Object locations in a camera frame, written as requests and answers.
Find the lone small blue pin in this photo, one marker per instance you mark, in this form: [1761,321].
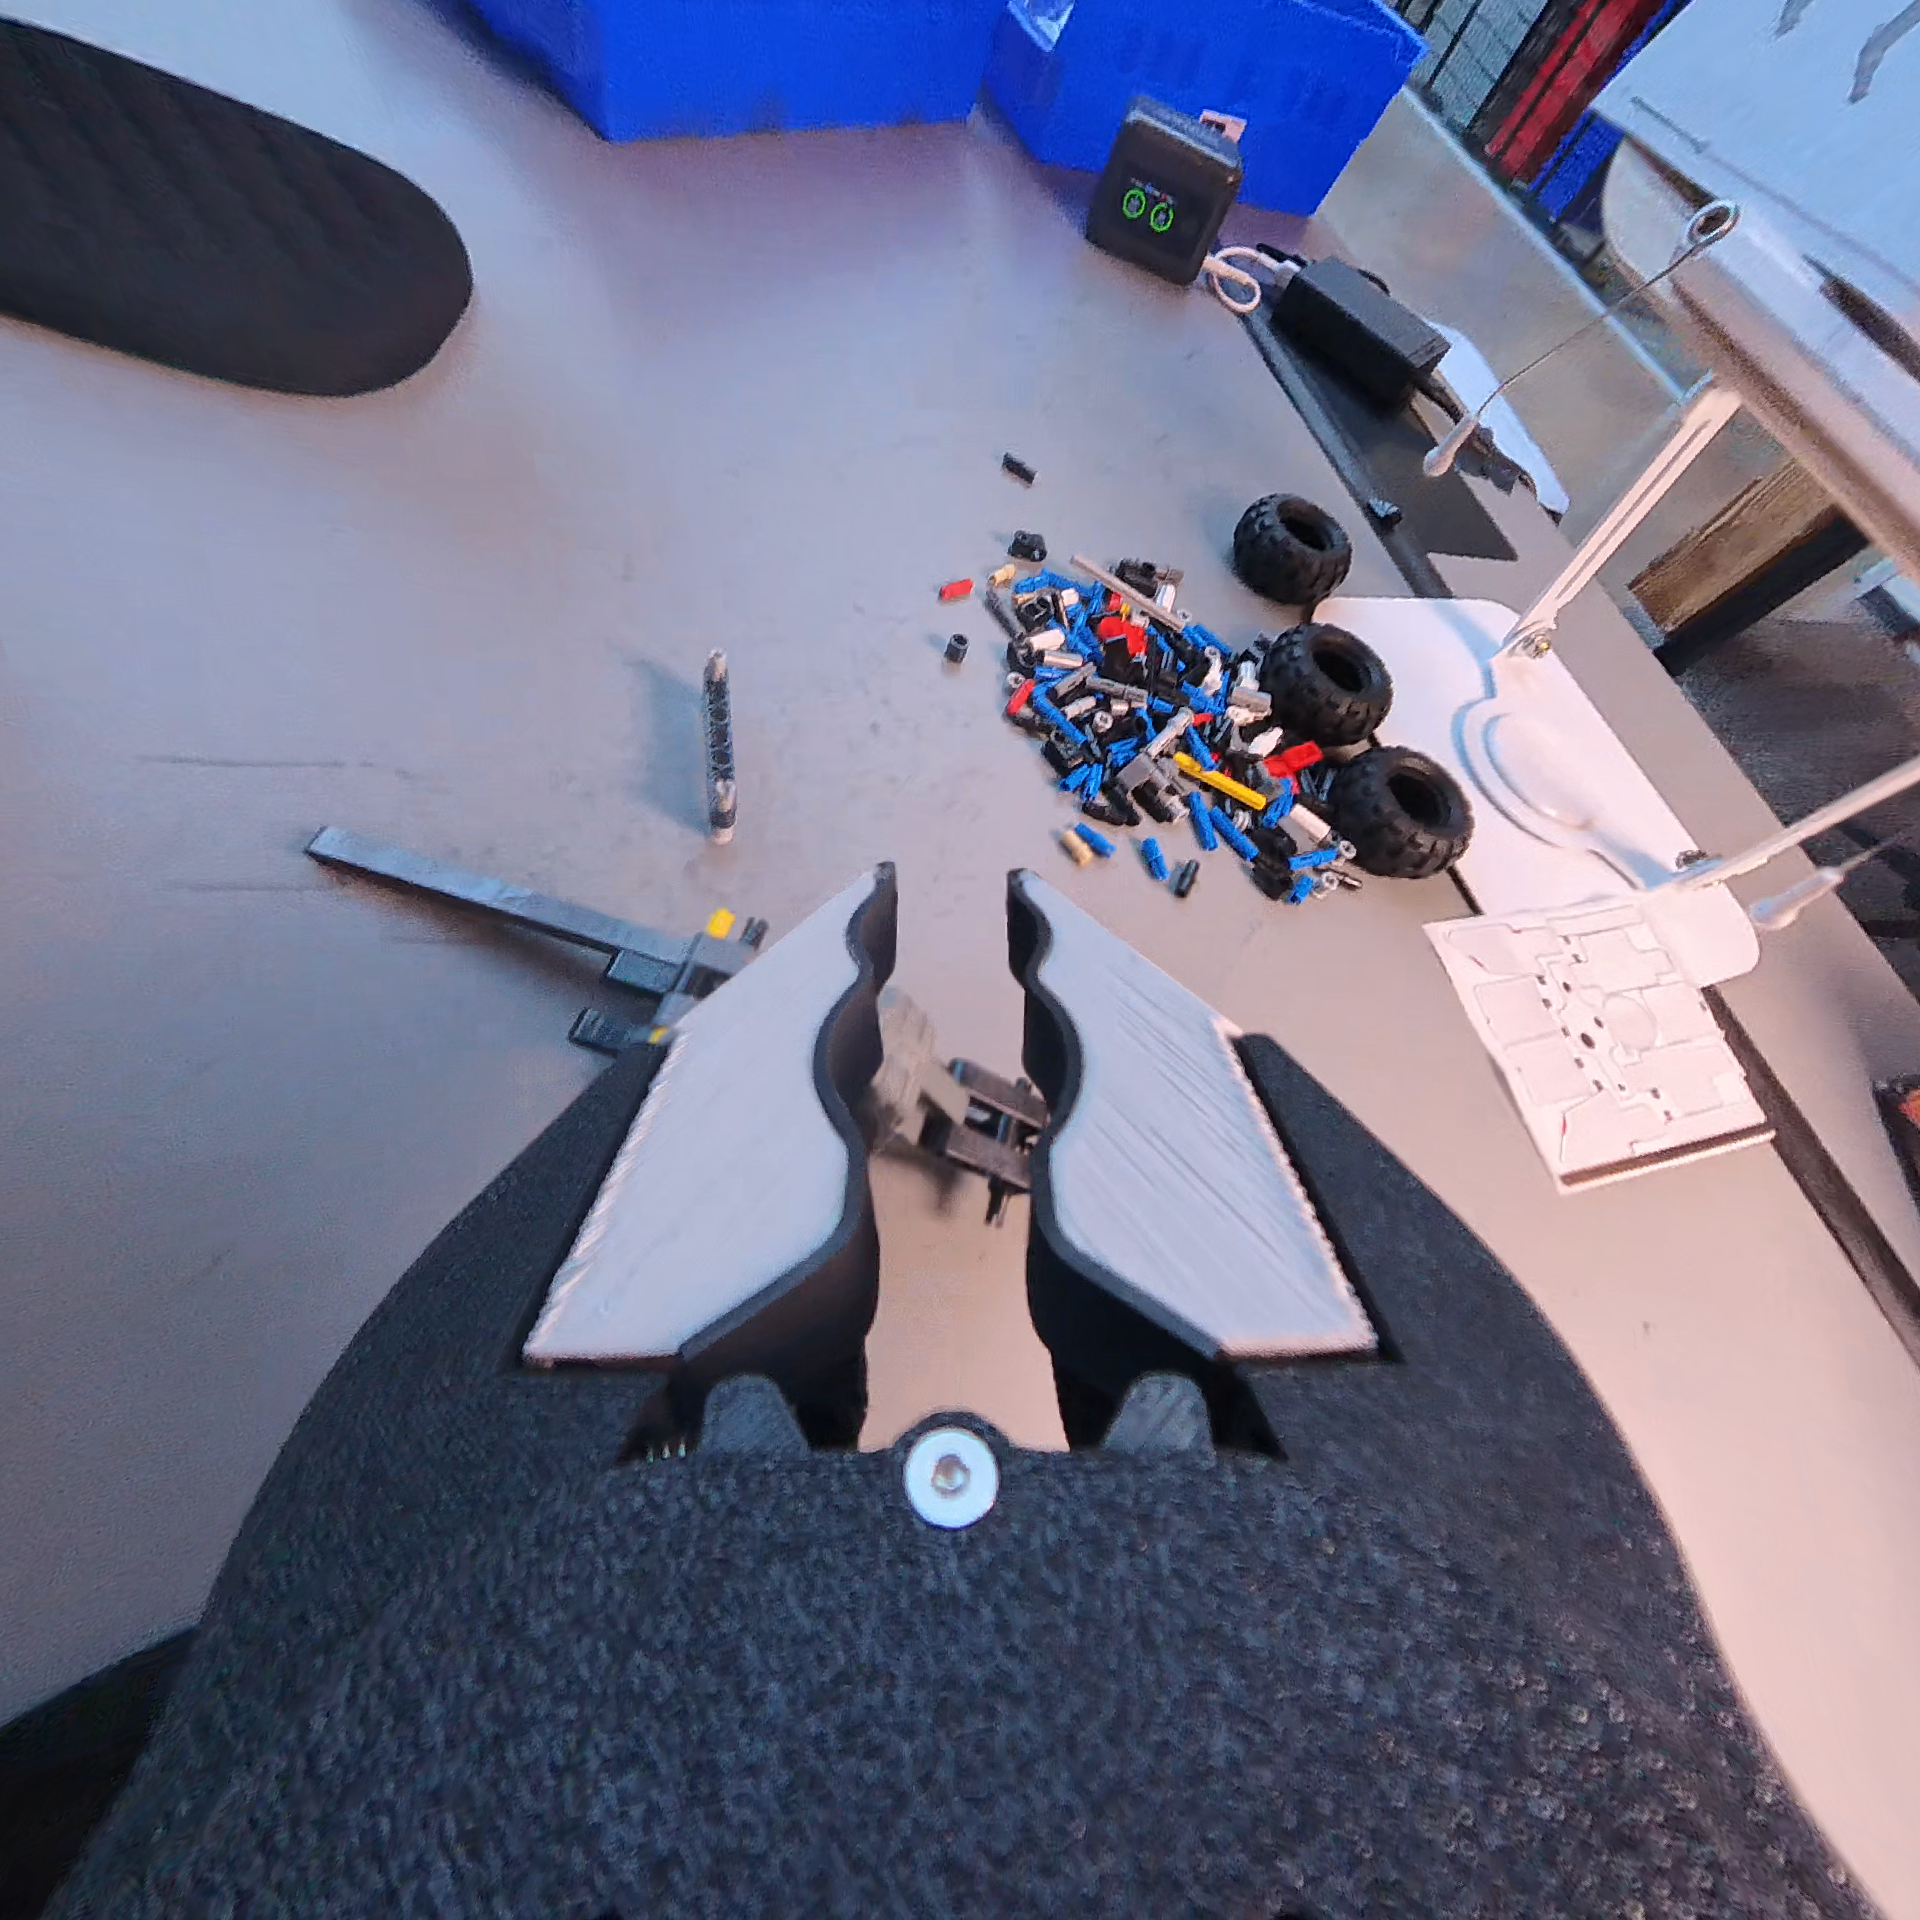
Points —
[1156,860]

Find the white sticker sheet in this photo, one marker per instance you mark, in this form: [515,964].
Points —
[1600,1038]

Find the white book stand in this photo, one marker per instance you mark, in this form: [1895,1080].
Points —
[1533,720]

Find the toy truck box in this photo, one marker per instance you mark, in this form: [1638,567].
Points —
[1901,1141]

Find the black power adapter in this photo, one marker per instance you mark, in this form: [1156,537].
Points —
[1366,362]

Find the wide blue storage bin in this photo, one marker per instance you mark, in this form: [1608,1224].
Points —
[1233,78]

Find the stack of coloured crates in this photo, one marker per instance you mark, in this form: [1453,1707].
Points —
[1548,88]

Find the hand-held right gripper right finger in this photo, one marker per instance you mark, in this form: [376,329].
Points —
[1215,1202]

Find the grey and black brick chassis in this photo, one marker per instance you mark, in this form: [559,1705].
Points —
[962,1115]

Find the long dark grey holed beam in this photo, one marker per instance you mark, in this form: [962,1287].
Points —
[483,893]

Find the yellow axle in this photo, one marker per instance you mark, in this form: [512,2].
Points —
[1218,780]

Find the black toy tyre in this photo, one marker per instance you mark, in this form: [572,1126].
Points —
[1295,550]
[1326,687]
[1400,812]

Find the grey desk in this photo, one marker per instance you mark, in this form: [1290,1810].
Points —
[450,573]

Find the building instruction booklet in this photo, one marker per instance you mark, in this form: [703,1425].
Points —
[1801,122]

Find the small black Lego frame piece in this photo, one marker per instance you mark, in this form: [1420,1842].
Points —
[718,753]

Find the black device green display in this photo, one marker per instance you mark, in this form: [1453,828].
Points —
[1162,185]

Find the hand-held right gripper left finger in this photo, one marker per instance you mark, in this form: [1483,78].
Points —
[677,1202]

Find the pile of small building pieces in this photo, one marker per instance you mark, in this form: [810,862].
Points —
[1156,720]

